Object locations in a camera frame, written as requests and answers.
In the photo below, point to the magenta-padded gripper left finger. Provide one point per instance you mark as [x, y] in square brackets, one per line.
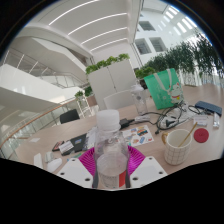
[75, 173]

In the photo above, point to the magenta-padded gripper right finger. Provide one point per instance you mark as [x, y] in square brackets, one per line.
[146, 171]

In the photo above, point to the clear plastic water bottle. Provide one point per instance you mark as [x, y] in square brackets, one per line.
[111, 150]

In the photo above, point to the teal marker pen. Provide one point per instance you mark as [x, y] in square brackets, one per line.
[75, 156]

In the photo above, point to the white card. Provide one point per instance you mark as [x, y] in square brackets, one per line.
[66, 147]

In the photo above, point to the small white oval gadget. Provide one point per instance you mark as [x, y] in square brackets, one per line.
[49, 156]

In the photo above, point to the black folder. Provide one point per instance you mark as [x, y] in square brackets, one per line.
[79, 142]

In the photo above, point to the red and black card holder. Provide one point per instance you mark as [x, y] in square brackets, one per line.
[57, 146]

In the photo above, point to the colourful sticker sheet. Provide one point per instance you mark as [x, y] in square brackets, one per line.
[140, 135]

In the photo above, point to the white grid-pattern mug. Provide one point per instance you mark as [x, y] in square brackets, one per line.
[176, 150]

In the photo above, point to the white paper sheet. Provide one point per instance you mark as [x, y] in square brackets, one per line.
[34, 140]

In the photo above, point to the white charger block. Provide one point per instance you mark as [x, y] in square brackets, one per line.
[142, 118]

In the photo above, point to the black power adapter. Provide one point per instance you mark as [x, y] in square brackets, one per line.
[125, 122]

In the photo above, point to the black chair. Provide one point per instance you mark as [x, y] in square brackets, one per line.
[69, 116]

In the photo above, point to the glass balcony railing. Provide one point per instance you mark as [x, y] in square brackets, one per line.
[30, 130]

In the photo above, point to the flat round red coaster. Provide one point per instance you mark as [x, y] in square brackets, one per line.
[201, 135]

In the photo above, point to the clear lidded tumbler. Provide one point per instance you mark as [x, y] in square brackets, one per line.
[139, 100]

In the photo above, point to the white label tag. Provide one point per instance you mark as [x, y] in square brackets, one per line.
[200, 120]

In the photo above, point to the white chair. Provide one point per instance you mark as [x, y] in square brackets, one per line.
[117, 100]

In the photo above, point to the green cat-print tote bag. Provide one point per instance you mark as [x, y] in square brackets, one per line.
[163, 88]

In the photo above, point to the dark blue keyboard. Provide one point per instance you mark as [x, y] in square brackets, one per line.
[209, 108]

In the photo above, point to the white cabinet with plants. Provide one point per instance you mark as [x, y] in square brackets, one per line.
[111, 78]

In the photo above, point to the green hedge planter row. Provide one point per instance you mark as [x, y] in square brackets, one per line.
[186, 61]

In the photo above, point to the ceiling light strips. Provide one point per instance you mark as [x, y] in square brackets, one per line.
[96, 25]

